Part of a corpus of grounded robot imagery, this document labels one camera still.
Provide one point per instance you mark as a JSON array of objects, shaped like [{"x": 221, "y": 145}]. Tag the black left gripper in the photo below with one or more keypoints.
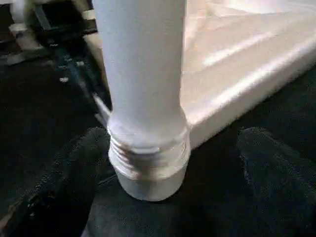
[{"x": 64, "y": 22}]

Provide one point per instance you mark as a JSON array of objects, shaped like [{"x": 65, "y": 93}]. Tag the white plastic table leg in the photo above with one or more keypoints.
[{"x": 143, "y": 74}]

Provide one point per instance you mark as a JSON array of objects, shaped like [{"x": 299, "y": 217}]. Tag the white plastic table top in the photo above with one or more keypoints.
[{"x": 237, "y": 59}]

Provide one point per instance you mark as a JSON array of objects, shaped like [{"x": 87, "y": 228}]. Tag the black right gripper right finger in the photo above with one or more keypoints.
[{"x": 281, "y": 192}]

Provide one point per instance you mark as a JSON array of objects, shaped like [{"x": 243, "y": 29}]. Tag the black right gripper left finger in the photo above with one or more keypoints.
[{"x": 59, "y": 192}]

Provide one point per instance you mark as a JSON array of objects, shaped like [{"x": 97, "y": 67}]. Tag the black work mat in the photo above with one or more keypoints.
[{"x": 39, "y": 113}]

